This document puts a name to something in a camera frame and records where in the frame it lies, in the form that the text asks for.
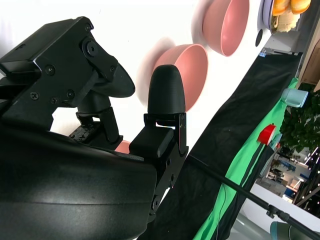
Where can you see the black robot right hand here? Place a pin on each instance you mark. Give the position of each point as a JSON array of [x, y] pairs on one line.
[[62, 187]]

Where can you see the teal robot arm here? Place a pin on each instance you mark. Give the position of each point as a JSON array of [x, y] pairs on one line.
[[282, 231]]

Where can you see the black backdrop cloth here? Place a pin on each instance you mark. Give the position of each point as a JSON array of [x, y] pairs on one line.
[[225, 125]]

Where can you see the black stand pole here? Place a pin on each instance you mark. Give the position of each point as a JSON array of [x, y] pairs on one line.
[[240, 190]]

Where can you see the green backdrop cloth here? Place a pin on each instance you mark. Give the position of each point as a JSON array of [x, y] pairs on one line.
[[250, 155]]

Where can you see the red button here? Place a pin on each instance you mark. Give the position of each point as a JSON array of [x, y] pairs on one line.
[[266, 135]]

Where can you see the blue binder clip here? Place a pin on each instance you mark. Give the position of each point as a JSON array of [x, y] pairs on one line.
[[263, 53]]

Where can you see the green leafy plant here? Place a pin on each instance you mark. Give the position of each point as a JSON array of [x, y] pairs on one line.
[[300, 130]]

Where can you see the light blue cup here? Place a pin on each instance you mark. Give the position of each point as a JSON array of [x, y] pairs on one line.
[[295, 97]]

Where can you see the orange bread roll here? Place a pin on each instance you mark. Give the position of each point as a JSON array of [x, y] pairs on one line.
[[282, 7], [301, 5]]

